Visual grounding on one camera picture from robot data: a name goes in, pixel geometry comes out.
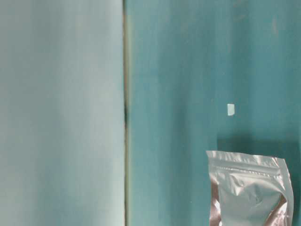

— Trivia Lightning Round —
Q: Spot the silver zip bag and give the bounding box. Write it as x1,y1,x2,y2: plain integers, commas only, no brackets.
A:
206,151,294,226

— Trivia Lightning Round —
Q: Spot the small white tape piece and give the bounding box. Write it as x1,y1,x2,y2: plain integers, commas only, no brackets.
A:
227,104,235,116

